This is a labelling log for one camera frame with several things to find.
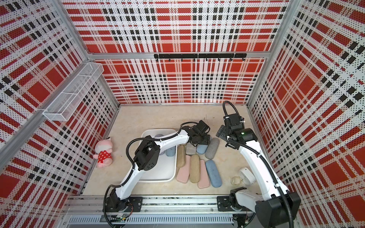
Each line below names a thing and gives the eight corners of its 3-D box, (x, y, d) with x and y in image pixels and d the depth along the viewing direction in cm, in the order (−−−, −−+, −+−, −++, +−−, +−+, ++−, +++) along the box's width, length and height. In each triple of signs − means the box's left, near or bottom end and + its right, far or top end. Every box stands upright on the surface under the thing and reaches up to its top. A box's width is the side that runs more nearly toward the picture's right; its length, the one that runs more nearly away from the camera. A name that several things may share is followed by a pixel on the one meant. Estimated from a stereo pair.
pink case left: (176, 181, 83) (175, 178, 80) (184, 156, 93) (183, 153, 90) (187, 184, 82) (187, 182, 79) (194, 159, 92) (194, 156, 89)
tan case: (190, 183, 82) (189, 180, 77) (190, 158, 92) (189, 154, 87) (200, 183, 82) (200, 180, 77) (199, 158, 92) (199, 154, 87)
